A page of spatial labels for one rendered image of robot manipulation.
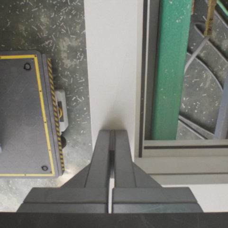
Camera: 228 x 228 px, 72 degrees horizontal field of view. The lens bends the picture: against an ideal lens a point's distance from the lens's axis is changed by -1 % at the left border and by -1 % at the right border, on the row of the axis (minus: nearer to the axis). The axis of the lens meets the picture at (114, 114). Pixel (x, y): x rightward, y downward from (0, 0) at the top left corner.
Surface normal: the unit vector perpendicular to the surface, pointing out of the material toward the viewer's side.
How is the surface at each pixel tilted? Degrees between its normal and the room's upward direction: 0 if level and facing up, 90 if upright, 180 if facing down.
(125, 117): 0
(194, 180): 90
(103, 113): 0
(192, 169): 90
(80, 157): 0
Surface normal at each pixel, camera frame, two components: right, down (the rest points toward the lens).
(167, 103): -0.01, 0.29
